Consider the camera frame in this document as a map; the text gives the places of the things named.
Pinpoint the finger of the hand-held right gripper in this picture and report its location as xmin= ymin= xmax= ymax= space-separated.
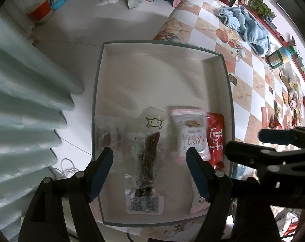
xmin=258 ymin=127 xmax=305 ymax=146
xmin=224 ymin=141 xmax=305 ymax=208

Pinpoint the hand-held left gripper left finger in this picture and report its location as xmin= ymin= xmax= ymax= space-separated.
xmin=17 ymin=147 xmax=114 ymax=242

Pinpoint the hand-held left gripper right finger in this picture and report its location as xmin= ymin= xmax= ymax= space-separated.
xmin=186 ymin=147 xmax=281 ymax=242

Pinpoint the large red snack packet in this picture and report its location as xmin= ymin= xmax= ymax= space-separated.
xmin=205 ymin=113 xmax=226 ymax=170

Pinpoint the pink and white snack packet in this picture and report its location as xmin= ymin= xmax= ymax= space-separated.
xmin=169 ymin=106 xmax=211 ymax=215

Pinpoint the clear snack packet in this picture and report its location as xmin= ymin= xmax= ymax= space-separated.
xmin=94 ymin=115 xmax=126 ymax=157

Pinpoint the clear packet with dark jerky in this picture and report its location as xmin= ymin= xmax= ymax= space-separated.
xmin=124 ymin=106 xmax=166 ymax=216

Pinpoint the grey-rimmed white box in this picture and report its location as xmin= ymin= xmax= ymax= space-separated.
xmin=92 ymin=40 xmax=235 ymax=228

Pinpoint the pile of assorted snacks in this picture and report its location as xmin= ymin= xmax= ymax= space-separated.
xmin=268 ymin=66 xmax=305 ymax=130

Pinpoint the green label coffee jar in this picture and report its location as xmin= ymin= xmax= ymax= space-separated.
xmin=265 ymin=46 xmax=293 ymax=69

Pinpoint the pale pleated curtain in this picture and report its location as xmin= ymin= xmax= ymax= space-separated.
xmin=0 ymin=13 xmax=85 ymax=240

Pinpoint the light blue cloth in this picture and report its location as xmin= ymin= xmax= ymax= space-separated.
xmin=217 ymin=5 xmax=271 ymax=57

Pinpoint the potted green plant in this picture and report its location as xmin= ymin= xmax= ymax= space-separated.
xmin=242 ymin=0 xmax=276 ymax=19

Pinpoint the orange and white bucket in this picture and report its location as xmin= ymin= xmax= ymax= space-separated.
xmin=26 ymin=0 xmax=54 ymax=26

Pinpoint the crumpled white tissue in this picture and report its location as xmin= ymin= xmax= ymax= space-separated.
xmin=94 ymin=0 xmax=124 ymax=7

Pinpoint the white cable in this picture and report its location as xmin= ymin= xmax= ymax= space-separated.
xmin=50 ymin=158 xmax=78 ymax=179

